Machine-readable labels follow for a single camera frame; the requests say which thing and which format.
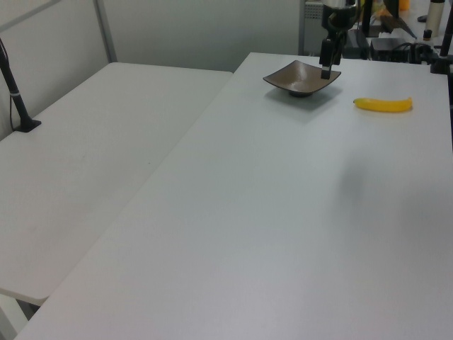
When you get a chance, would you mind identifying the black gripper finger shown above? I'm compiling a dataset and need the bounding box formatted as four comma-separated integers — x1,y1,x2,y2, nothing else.
319,38,334,80
332,33,345,67

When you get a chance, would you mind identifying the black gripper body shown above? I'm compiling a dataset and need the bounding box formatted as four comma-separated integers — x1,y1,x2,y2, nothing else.
321,5,357,40

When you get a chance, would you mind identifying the yellow banana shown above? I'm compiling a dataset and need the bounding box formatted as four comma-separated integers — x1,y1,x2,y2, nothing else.
352,96,414,113

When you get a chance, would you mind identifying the brown square ceramic plate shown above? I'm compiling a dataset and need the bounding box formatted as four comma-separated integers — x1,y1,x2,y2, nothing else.
262,59,343,99

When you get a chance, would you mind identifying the perforated grey metal panel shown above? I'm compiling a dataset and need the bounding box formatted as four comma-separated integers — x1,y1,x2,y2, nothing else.
298,0,326,56

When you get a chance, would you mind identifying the black electronics box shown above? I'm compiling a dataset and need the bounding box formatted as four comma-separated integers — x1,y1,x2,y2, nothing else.
369,36,413,63

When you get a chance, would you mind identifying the white cylinder with black cap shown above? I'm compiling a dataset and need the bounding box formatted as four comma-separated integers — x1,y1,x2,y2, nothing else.
424,0,446,36

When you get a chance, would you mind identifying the black clamp stand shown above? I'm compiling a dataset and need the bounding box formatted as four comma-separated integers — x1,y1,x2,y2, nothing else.
429,23,453,76

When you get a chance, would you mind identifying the grey metal partition post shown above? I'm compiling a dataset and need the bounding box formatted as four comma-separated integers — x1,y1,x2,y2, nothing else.
93,0,118,65

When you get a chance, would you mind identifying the black camera stand pole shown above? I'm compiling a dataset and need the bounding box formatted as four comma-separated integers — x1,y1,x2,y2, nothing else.
0,36,42,134

